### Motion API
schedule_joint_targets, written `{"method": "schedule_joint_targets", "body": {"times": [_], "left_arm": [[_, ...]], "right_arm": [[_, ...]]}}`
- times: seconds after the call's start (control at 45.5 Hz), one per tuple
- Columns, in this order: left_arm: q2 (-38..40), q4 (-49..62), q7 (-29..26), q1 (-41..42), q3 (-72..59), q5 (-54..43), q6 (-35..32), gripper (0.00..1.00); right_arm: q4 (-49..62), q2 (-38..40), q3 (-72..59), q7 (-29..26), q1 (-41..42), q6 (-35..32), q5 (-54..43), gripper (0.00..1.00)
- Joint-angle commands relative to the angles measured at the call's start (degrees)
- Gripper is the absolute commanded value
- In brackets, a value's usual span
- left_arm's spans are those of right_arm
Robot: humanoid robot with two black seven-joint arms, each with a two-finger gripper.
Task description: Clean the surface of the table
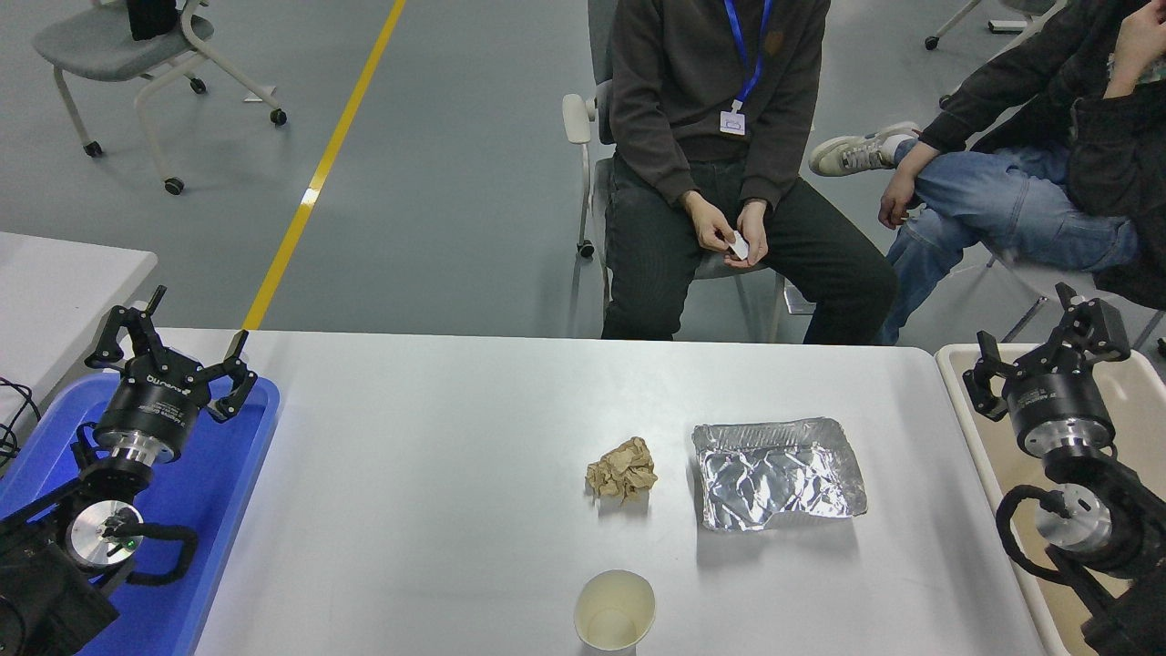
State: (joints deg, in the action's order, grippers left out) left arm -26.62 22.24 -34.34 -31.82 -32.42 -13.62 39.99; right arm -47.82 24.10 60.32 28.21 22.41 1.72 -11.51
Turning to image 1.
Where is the person's right hand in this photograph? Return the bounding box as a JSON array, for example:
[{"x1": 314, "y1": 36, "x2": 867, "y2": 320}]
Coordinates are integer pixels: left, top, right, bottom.
[
  {"x1": 685, "y1": 191, "x2": 737, "y2": 251},
  {"x1": 878, "y1": 169, "x2": 921, "y2": 229}
]

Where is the person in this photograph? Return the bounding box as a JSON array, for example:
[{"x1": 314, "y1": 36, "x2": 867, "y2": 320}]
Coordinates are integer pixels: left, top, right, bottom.
[
  {"x1": 809, "y1": 0, "x2": 1166, "y2": 347},
  {"x1": 599, "y1": 0, "x2": 899, "y2": 345}
]

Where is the blue plastic tray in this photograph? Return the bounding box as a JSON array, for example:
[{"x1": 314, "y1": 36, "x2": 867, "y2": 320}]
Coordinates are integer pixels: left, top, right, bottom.
[{"x1": 0, "y1": 372, "x2": 281, "y2": 656}]

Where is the blue lanyard with badge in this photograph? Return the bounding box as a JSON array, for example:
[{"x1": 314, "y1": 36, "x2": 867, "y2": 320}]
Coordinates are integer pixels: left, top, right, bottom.
[{"x1": 719, "y1": 0, "x2": 774, "y2": 137}]

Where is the person's left hand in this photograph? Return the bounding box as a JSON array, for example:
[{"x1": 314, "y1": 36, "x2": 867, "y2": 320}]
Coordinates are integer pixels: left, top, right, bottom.
[
  {"x1": 1116, "y1": 0, "x2": 1166, "y2": 74},
  {"x1": 727, "y1": 200, "x2": 771, "y2": 265}
]

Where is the thin black cable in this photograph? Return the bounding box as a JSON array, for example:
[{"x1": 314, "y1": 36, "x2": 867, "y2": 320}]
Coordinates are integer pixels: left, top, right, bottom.
[{"x1": 0, "y1": 376, "x2": 42, "y2": 470}]

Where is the silver foil tray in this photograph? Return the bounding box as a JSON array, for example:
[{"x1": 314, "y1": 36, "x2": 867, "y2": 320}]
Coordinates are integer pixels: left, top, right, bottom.
[{"x1": 690, "y1": 416, "x2": 869, "y2": 533}]

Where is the grey wheeled chair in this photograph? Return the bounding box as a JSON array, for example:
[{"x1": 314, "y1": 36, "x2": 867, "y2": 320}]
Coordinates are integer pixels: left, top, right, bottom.
[{"x1": 32, "y1": 0, "x2": 289, "y2": 197}]

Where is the white seat chair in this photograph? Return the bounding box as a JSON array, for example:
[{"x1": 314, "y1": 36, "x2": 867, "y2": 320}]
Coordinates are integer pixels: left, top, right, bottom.
[{"x1": 987, "y1": 246, "x2": 1166, "y2": 352}]

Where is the white side table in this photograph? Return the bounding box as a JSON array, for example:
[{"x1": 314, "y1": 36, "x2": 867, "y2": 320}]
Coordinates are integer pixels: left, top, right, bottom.
[{"x1": 0, "y1": 231, "x2": 159, "y2": 429}]

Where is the white armrest office chair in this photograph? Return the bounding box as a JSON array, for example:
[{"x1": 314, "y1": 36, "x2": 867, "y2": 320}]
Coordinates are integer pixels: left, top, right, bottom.
[{"x1": 562, "y1": 0, "x2": 789, "y2": 343}]

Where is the tan paper ball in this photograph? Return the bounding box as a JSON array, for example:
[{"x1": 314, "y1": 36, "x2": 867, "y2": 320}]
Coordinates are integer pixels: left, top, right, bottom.
[{"x1": 584, "y1": 436, "x2": 660, "y2": 505}]

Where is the black bag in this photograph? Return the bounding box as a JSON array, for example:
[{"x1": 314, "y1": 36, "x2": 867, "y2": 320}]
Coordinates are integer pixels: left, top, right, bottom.
[{"x1": 126, "y1": 0, "x2": 183, "y2": 42}]

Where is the grey chair with white legs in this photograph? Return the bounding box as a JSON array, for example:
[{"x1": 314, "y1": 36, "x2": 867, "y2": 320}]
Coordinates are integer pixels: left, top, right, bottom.
[{"x1": 924, "y1": 0, "x2": 1069, "y2": 107}]

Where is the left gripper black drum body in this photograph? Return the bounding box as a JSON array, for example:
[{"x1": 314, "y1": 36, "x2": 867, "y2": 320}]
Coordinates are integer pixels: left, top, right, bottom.
[{"x1": 95, "y1": 362, "x2": 212, "y2": 446}]

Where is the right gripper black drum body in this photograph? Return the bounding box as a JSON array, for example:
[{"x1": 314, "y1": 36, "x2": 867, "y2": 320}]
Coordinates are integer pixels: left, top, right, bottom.
[{"x1": 1002, "y1": 357, "x2": 1116, "y2": 440}]

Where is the large pale plastic bin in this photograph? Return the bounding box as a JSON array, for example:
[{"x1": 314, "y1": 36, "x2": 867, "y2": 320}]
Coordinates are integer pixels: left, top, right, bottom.
[{"x1": 936, "y1": 343, "x2": 1166, "y2": 656}]

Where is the white paper cup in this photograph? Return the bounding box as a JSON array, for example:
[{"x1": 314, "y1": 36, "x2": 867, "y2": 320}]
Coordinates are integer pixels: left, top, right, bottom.
[{"x1": 574, "y1": 569, "x2": 657, "y2": 654}]

